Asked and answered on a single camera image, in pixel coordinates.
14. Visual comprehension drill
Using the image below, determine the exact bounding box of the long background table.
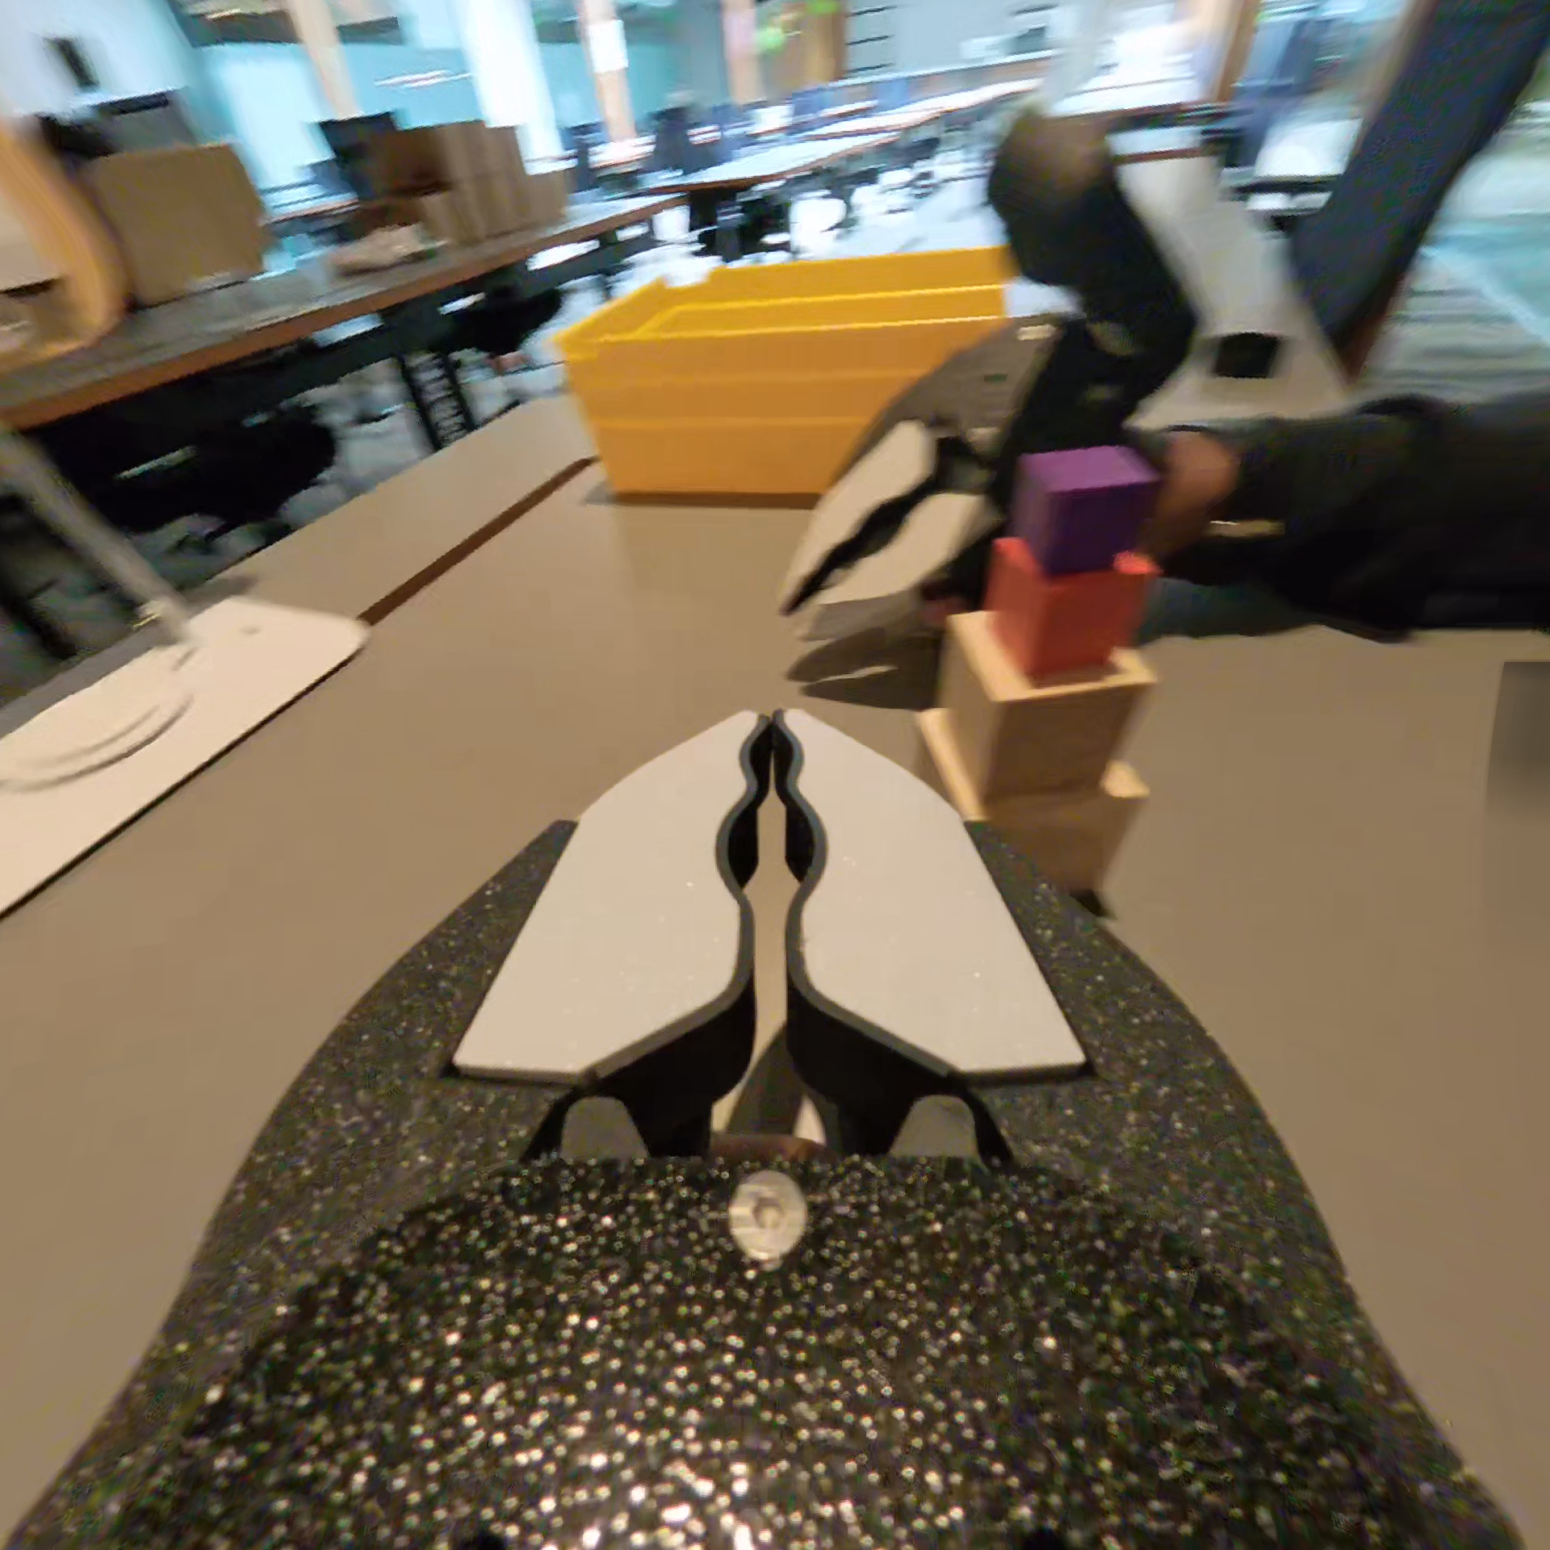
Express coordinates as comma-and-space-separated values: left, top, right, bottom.
629, 82, 1046, 206

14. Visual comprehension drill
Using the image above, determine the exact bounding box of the person's right hand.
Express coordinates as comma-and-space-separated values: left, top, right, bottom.
1138, 425, 1251, 573

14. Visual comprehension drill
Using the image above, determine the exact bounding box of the large cardboard box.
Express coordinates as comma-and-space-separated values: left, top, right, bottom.
83, 141, 271, 305

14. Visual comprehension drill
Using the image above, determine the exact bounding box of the metal stand pole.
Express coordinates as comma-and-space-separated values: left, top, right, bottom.
0, 425, 197, 645

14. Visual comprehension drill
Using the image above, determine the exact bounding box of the small natural wooden cube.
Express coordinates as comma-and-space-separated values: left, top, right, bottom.
937, 610, 1159, 802

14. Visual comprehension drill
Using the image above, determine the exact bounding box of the dark blue cloth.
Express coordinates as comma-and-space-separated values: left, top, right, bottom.
1310, 0, 1550, 366

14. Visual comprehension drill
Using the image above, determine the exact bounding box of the person's right forearm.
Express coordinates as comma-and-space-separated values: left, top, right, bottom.
1144, 396, 1550, 639

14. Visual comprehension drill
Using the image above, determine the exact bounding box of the red wooden cube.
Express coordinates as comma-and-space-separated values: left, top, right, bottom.
983, 534, 1162, 682

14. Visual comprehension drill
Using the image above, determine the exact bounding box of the row of cardboard boxes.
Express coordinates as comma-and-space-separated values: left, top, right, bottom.
361, 117, 574, 245

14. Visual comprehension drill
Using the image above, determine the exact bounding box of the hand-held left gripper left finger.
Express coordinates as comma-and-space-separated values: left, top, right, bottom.
452, 710, 777, 1158

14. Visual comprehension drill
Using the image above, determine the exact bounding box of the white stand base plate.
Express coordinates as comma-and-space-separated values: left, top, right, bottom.
0, 595, 369, 918

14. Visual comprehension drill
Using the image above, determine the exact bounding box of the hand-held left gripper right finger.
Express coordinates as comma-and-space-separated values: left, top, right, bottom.
771, 706, 1088, 1158

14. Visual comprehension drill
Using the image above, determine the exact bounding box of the large natural wooden cube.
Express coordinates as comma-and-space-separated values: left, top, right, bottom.
915, 706, 1151, 900

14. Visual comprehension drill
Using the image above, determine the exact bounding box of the yellow plastic bin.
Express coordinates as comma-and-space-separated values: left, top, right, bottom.
703, 245, 1018, 304
555, 276, 1042, 499

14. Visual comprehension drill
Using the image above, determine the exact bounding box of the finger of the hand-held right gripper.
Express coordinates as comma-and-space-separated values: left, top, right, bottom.
778, 416, 943, 612
793, 494, 1004, 639

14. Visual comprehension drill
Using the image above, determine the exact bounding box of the dark wooden table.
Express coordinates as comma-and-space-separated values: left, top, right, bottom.
0, 191, 684, 427

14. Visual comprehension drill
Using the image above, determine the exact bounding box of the purple wooden cube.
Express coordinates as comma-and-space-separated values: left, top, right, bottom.
1009, 444, 1164, 577

